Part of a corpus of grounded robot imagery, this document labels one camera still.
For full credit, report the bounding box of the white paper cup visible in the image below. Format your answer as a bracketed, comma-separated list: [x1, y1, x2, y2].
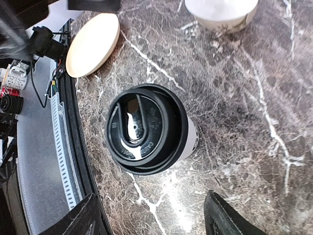
[178, 117, 199, 161]

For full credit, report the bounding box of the black front table rail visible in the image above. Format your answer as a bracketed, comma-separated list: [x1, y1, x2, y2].
[58, 19, 113, 235]

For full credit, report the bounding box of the black plastic cup lid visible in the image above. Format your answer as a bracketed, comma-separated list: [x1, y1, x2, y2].
[106, 84, 188, 175]

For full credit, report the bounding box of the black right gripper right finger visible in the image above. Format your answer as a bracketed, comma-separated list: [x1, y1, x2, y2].
[203, 190, 265, 235]

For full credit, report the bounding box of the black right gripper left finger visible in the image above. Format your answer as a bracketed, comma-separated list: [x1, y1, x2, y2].
[41, 193, 108, 235]

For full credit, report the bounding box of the white ceramic bowl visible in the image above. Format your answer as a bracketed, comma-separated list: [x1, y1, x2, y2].
[184, 0, 259, 34]

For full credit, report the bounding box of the white perforated cable duct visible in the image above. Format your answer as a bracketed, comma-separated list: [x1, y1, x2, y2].
[50, 93, 82, 210]

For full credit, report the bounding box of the cream yellow plate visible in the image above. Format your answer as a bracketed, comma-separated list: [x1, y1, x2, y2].
[66, 13, 120, 78]

